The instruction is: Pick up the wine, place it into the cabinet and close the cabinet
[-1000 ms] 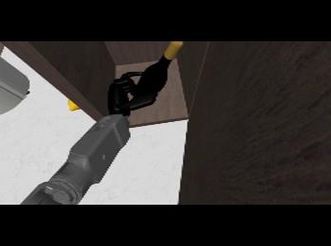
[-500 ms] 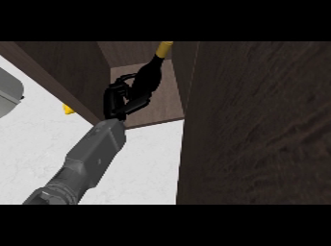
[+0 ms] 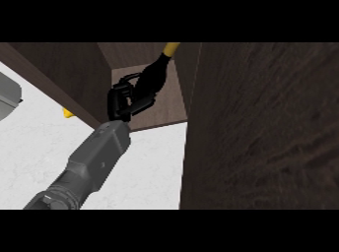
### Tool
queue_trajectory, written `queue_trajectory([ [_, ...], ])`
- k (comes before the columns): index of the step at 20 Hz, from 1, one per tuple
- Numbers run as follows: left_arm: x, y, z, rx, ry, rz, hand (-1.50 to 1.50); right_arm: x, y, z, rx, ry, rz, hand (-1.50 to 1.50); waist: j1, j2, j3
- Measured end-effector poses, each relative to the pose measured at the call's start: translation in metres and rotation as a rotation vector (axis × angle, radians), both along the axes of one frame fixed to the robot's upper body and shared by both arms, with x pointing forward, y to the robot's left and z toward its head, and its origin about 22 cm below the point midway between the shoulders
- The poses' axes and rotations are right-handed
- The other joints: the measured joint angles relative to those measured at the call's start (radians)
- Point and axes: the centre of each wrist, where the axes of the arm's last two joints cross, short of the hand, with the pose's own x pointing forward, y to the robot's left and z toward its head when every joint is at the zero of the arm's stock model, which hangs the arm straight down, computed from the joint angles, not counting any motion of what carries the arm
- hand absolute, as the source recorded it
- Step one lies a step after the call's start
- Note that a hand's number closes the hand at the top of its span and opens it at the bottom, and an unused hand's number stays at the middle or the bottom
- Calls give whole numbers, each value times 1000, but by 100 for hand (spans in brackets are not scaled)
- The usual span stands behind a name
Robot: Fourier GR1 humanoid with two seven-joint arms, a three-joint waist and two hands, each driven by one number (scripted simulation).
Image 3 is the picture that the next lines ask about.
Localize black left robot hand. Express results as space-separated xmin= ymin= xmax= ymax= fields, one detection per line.
xmin=106 ymin=72 xmax=156 ymax=123

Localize black wine bottle yellow neck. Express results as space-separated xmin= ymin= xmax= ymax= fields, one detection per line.
xmin=128 ymin=41 xmax=182 ymax=116

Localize brown wooden cabinet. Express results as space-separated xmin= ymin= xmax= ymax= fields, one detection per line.
xmin=0 ymin=41 xmax=204 ymax=133

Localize dark brown cabinet door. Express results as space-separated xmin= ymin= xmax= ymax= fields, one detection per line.
xmin=177 ymin=41 xmax=339 ymax=211

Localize small yellow object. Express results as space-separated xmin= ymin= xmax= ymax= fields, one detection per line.
xmin=60 ymin=107 xmax=75 ymax=119

